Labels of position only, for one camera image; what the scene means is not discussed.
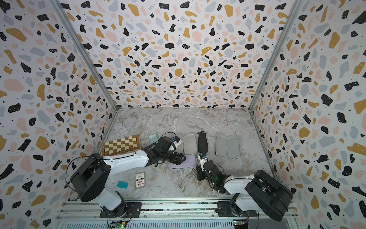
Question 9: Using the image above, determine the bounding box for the aluminium corner post left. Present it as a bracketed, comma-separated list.
[50, 1, 118, 112]

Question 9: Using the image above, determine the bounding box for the teal small block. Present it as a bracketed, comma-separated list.
[117, 181, 129, 189]

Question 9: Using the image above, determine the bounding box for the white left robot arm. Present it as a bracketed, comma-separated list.
[70, 136, 186, 211]

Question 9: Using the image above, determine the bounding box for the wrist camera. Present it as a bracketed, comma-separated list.
[173, 136, 183, 153]
[198, 153, 208, 171]

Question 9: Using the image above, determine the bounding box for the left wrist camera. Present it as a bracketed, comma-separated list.
[173, 136, 183, 153]

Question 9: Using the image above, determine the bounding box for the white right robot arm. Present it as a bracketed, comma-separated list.
[196, 160, 293, 221]

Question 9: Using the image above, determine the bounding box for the black folded umbrella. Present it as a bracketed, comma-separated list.
[198, 131, 208, 153]

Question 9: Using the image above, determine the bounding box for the wooden chessboard box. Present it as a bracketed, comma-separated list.
[102, 135, 141, 156]

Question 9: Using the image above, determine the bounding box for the aluminium corner post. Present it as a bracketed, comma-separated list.
[50, 1, 118, 112]
[249, 0, 304, 111]

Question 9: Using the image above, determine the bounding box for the lilac zippered umbrella sleeve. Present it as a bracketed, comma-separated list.
[168, 155, 197, 169]

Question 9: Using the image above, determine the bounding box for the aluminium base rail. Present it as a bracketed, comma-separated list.
[55, 197, 302, 229]

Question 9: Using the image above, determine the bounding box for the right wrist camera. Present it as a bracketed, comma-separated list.
[198, 153, 208, 171]

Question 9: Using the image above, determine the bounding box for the mint green folded umbrella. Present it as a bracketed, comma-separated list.
[149, 129, 163, 145]

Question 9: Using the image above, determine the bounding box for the playing card box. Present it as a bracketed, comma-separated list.
[134, 172, 146, 189]

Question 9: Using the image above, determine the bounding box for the aluminium corner post right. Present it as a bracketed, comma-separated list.
[249, 0, 304, 111]

